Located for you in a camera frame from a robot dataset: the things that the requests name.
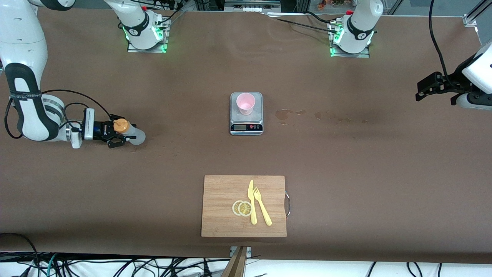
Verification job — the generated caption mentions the sauce bottle with orange cap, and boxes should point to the sauce bottle with orange cap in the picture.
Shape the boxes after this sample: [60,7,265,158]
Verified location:
[113,118,147,146]

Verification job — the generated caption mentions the pink plastic cup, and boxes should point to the pink plastic cup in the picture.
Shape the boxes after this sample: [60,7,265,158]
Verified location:
[236,93,256,116]

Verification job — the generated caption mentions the wooden cutting board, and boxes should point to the wooden cutting board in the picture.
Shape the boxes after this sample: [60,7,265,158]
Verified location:
[201,175,291,238]

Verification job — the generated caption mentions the silver digital kitchen scale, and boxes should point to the silver digital kitchen scale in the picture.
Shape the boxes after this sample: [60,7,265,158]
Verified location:
[229,92,264,136]

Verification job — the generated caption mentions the yellow plastic knife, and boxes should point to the yellow plastic knife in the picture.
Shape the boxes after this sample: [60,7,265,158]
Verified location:
[248,180,258,225]

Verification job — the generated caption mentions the brown liquid puddle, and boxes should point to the brown liquid puddle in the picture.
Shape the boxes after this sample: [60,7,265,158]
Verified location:
[275,109,294,125]

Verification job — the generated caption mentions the yellow plastic fork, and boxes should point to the yellow plastic fork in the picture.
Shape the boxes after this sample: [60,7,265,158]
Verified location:
[253,186,273,227]

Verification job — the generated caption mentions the grey power strip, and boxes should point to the grey power strip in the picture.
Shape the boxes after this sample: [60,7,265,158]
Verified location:
[224,0,282,13]

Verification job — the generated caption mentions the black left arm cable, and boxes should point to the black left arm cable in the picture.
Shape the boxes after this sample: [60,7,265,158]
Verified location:
[429,0,454,85]

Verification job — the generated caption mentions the aluminium frame profile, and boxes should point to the aluminium frame profile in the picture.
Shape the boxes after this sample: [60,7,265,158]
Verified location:
[463,0,492,27]

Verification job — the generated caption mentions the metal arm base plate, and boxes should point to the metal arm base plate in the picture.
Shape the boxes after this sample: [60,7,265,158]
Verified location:
[329,19,370,58]
[127,17,169,53]

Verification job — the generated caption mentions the black floor cable loop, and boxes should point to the black floor cable loop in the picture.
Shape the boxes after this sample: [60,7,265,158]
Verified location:
[0,232,41,277]

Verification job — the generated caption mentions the teal floor cable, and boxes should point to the teal floor cable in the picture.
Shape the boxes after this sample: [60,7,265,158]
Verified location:
[45,253,59,276]

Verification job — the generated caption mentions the black cable on table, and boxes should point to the black cable on table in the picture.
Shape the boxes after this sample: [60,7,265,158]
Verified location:
[274,17,334,32]

